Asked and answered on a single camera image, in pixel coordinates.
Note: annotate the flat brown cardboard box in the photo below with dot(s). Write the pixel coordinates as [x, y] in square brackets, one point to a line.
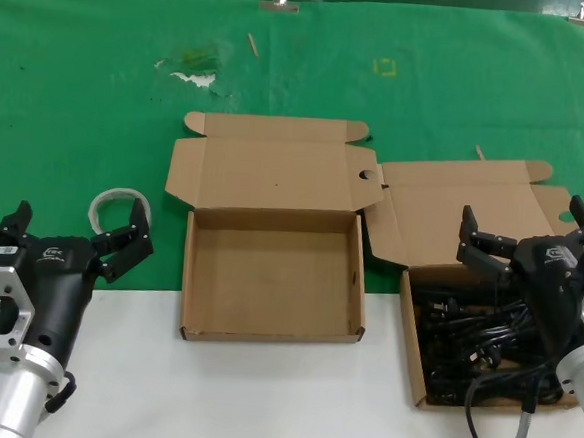
[268, 277]

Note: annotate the short wooden stick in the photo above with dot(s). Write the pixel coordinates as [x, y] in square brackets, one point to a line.
[479, 152]

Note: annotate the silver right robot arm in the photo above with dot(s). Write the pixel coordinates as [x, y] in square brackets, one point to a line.
[581, 379]

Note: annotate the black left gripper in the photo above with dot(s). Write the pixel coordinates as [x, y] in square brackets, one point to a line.
[62, 273]

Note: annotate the green table cloth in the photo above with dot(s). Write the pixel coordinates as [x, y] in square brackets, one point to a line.
[80, 89]

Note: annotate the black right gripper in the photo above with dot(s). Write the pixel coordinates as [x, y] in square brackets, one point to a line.
[553, 277]

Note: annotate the open brown cardboard box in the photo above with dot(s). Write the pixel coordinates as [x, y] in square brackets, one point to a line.
[423, 213]

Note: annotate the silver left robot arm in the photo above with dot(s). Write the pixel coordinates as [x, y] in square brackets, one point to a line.
[4, 394]

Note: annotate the thin wooden stick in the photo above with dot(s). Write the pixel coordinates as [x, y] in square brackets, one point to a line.
[253, 44]

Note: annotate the white tape roll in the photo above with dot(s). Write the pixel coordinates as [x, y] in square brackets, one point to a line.
[104, 198]

